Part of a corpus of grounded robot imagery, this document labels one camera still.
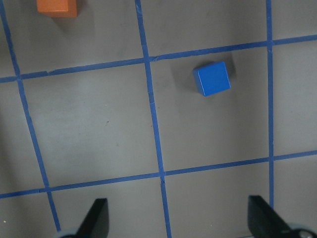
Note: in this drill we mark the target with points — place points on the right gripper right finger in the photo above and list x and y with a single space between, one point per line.
264 222

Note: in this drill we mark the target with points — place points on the orange block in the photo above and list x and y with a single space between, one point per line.
57 8

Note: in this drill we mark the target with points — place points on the blue block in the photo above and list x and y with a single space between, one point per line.
211 78

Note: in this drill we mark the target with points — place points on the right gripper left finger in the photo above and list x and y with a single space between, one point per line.
96 222

